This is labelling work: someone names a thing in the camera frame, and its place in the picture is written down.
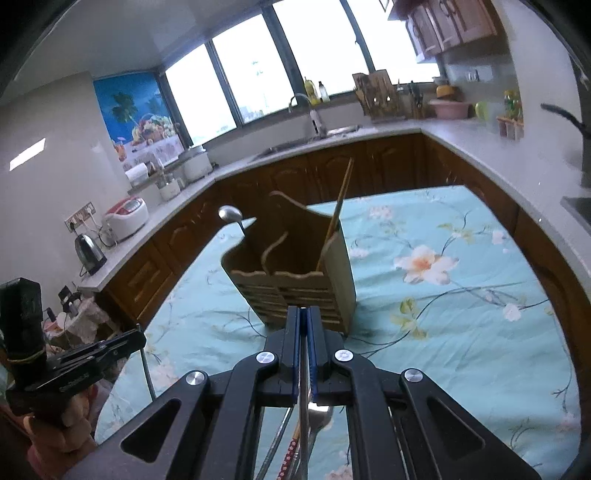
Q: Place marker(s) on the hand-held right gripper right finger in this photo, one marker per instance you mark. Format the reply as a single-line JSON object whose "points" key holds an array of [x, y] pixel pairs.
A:
{"points": [[314, 344]]}

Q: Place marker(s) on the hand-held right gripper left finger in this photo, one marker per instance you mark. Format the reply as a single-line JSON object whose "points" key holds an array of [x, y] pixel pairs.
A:
{"points": [[295, 344]]}

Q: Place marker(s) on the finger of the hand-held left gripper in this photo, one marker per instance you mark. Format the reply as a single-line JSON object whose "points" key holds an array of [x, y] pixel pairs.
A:
{"points": [[97, 357]]}

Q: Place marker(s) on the wooden utensil holder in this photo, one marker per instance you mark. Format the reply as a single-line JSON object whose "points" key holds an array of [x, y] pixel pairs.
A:
{"points": [[341, 277]]}

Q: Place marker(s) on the metal fork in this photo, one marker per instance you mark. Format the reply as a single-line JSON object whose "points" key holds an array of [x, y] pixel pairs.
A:
{"points": [[303, 438]]}

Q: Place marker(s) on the metal utensil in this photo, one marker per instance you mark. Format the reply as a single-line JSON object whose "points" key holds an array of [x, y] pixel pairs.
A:
{"points": [[272, 447]]}

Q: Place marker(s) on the person's left hand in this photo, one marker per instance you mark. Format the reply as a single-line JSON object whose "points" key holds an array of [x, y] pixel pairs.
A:
{"points": [[76, 429]]}

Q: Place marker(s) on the lace cloth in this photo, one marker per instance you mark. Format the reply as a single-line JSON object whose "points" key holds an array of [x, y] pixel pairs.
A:
{"points": [[90, 318]]}

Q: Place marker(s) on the steel electric kettle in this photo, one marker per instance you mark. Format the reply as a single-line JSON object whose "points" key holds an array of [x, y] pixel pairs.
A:
{"points": [[90, 254]]}

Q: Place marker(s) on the teal floral tablecloth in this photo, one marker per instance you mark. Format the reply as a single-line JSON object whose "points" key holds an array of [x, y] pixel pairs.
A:
{"points": [[438, 346]]}

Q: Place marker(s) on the red and white rice cooker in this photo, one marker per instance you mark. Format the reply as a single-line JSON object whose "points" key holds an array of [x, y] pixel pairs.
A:
{"points": [[127, 217]]}

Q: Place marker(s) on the metal spoon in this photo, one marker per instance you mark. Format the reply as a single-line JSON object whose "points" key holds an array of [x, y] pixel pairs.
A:
{"points": [[229, 213]]}

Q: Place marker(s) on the wooden chopstick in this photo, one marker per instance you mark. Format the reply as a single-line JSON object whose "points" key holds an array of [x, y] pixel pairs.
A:
{"points": [[341, 194]]}

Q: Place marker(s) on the white jar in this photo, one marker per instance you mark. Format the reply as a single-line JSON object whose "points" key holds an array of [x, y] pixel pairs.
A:
{"points": [[169, 190]]}

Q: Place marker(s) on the paper towel roll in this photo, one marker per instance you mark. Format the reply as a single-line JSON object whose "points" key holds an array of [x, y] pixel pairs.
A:
{"points": [[137, 175]]}

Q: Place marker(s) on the steel sink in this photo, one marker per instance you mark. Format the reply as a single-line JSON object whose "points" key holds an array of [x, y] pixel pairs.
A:
{"points": [[286, 147]]}

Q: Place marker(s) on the brown base cabinets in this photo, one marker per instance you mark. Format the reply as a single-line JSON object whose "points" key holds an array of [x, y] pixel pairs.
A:
{"points": [[383, 157]]}

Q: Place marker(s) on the white cooker pot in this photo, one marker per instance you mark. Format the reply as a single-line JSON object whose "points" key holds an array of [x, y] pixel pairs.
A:
{"points": [[196, 166]]}

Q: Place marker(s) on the chrome faucet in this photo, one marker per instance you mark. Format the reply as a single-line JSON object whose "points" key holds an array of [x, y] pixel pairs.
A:
{"points": [[318, 121]]}

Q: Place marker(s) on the tropical fruit print window blind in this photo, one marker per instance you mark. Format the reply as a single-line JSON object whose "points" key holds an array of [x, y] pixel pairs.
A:
{"points": [[134, 106]]}

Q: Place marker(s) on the clear bottle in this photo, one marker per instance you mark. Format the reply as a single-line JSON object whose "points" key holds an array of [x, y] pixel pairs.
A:
{"points": [[324, 93]]}

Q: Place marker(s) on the wooden cutting board rack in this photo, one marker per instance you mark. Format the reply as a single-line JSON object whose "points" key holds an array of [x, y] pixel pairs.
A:
{"points": [[378, 97]]}

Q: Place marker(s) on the knife block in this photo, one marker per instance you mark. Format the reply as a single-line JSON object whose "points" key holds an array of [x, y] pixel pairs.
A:
{"points": [[418, 106]]}

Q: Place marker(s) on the grey kitchen countertop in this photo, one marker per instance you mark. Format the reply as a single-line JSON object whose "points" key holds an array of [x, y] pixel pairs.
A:
{"points": [[508, 157]]}

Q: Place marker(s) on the pink basin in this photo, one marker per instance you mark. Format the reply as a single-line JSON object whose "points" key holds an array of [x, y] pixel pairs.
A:
{"points": [[450, 110]]}

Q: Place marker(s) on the kitchen window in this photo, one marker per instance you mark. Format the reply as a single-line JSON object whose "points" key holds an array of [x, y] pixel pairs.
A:
{"points": [[258, 69]]}

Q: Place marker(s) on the yellow bowl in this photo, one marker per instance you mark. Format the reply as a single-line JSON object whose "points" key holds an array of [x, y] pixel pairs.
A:
{"points": [[446, 91]]}

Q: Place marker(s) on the steel hob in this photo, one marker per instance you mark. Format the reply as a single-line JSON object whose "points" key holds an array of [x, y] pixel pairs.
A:
{"points": [[579, 210]]}

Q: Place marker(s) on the wall socket strip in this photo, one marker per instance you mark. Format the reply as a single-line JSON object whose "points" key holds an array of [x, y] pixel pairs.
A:
{"points": [[81, 215]]}

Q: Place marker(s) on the small wall socket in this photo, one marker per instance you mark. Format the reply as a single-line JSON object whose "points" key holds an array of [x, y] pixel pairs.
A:
{"points": [[472, 75]]}

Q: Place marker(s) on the wooden wall cabinets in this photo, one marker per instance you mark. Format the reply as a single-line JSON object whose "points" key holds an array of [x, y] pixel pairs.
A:
{"points": [[443, 23]]}

